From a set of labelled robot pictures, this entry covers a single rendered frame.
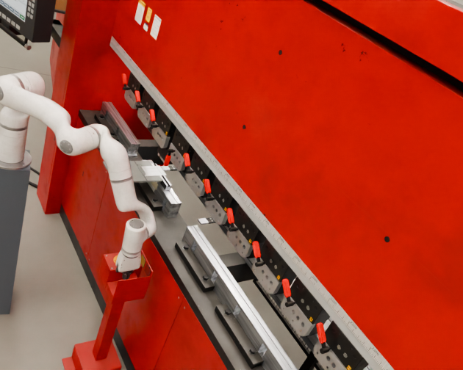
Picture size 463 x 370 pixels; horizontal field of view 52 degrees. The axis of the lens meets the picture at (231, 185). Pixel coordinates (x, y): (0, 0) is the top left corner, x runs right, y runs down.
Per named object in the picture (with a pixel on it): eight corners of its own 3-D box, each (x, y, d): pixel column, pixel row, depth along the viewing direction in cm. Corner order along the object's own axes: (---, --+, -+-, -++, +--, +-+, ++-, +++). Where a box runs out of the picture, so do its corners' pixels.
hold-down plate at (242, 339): (214, 310, 205) (216, 305, 203) (224, 307, 208) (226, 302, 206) (250, 368, 186) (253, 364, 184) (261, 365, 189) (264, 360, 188)
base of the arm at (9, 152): (-15, 167, 210) (-12, 132, 201) (-13, 144, 224) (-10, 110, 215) (31, 172, 219) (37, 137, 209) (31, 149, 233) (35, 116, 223)
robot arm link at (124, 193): (134, 167, 205) (147, 232, 215) (105, 180, 193) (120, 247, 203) (148, 169, 200) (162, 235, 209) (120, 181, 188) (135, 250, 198)
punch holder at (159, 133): (151, 134, 252) (159, 106, 243) (164, 134, 257) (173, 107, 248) (162, 150, 242) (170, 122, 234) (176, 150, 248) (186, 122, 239)
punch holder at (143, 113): (136, 114, 264) (143, 88, 256) (150, 115, 269) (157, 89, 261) (147, 129, 255) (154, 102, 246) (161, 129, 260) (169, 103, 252)
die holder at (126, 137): (99, 114, 311) (102, 100, 306) (108, 114, 314) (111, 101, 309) (127, 157, 280) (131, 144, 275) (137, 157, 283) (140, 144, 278)
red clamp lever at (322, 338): (317, 324, 156) (323, 354, 154) (326, 321, 158) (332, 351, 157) (314, 324, 157) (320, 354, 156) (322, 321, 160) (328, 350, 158)
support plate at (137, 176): (102, 162, 246) (102, 161, 245) (148, 161, 261) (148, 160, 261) (114, 183, 235) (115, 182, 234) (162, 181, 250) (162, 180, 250)
